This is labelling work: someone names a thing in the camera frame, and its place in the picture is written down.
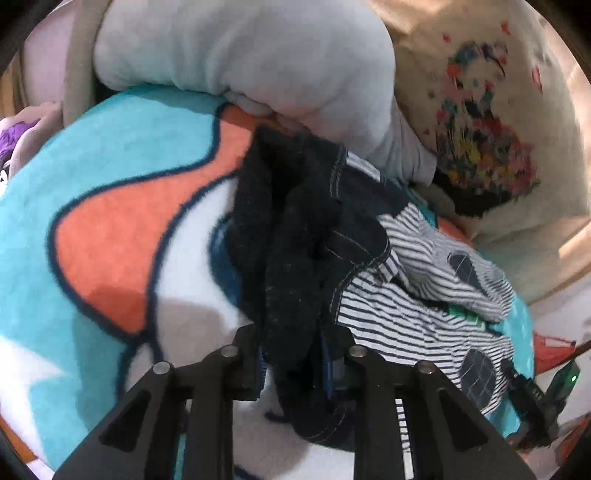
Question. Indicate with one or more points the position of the teal cartoon printed blanket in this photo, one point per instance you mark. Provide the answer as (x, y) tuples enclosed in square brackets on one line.
[(115, 230)]

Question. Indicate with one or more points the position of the purple cloth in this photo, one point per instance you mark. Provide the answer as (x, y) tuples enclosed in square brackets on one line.
[(16, 138)]

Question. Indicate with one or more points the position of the red and white printed cloth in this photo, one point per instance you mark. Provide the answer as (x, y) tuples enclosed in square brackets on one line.
[(551, 346)]

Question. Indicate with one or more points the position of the dark pants with striped lining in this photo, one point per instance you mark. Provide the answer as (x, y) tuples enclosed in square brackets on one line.
[(286, 258)]

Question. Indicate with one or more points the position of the cream printed pillow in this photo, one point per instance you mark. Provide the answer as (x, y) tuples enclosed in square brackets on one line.
[(489, 115)]

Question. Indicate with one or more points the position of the grey pillow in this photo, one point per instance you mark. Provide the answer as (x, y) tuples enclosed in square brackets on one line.
[(258, 60)]

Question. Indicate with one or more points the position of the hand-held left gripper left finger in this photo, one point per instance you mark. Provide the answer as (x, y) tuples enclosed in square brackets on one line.
[(253, 369)]

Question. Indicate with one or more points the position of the beige padded headboard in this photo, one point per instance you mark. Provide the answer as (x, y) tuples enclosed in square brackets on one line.
[(78, 60)]

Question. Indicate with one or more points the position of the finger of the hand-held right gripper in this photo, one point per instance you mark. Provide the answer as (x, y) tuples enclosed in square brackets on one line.
[(526, 392)]

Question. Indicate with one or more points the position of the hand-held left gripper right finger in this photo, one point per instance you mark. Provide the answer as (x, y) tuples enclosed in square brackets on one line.
[(328, 371)]

